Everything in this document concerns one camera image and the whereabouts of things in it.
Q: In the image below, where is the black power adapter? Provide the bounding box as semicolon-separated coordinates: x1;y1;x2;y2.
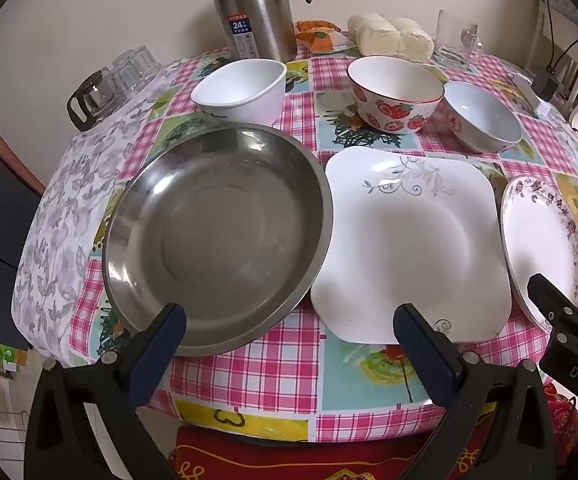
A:
533;67;560;103

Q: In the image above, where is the pink checkered tablecloth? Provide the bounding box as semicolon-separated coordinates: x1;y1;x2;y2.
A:
69;45;578;443

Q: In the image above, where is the stainless steel thermos jug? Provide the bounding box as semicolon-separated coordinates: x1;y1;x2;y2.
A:
212;0;312;63

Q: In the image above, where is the round floral rim plate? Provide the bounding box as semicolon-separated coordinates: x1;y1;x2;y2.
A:
499;175;578;333

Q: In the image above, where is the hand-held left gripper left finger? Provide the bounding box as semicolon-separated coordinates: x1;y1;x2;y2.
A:
24;302;188;480

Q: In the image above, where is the orange snack packet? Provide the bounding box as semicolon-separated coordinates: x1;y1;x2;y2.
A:
294;20;355;53

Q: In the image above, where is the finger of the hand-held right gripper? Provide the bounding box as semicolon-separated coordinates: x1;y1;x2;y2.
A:
527;273;578;333

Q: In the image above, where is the strawberry print bowl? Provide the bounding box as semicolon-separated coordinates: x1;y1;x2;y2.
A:
346;56;444;136

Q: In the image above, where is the grey floral cloth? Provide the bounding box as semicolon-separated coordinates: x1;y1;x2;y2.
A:
12;60;180;366

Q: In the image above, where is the round stainless steel plate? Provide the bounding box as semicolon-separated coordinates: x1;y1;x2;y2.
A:
102;121;334;357

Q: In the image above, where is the plain white bowl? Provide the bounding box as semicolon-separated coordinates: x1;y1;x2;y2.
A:
190;58;288;128

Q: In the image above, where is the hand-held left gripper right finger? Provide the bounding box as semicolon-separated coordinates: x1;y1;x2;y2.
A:
393;303;557;480

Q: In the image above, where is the white square plate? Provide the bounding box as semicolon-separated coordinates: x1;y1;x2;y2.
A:
310;146;513;346

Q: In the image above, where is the bag of white steamed buns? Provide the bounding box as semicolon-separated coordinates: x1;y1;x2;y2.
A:
347;12;434;61

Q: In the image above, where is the clear glass mug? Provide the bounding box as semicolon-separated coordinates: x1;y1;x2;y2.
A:
431;9;484;71

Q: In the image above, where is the black cable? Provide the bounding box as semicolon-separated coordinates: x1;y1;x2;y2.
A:
541;0;578;73

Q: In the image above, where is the clear glass cup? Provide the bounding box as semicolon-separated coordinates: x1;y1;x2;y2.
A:
129;45;162;78
112;52;142;93

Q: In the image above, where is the pale blue bowl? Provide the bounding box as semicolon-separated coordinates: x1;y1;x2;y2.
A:
441;81;524;154

